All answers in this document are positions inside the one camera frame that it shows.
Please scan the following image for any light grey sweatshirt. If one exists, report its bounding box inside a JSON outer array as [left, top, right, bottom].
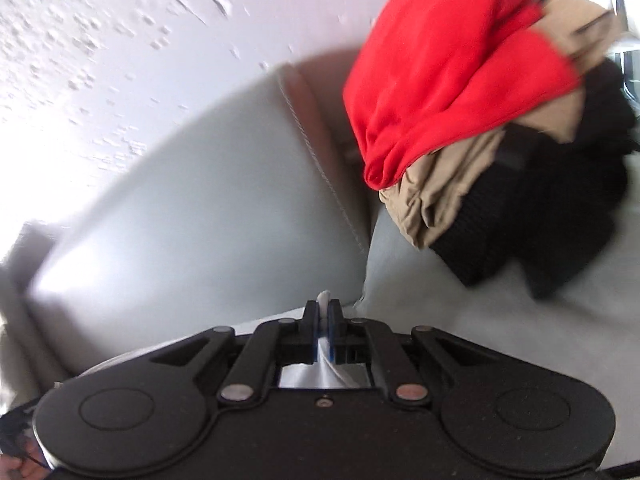
[[279, 290, 371, 389]]

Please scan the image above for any grey fabric sofa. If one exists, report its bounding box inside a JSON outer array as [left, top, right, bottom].
[[0, 46, 640, 470]]

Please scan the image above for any window frame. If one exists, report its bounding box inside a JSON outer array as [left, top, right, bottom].
[[612, 0, 640, 110]]

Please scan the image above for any red folded garment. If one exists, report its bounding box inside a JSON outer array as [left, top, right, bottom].
[[343, 0, 579, 191]]

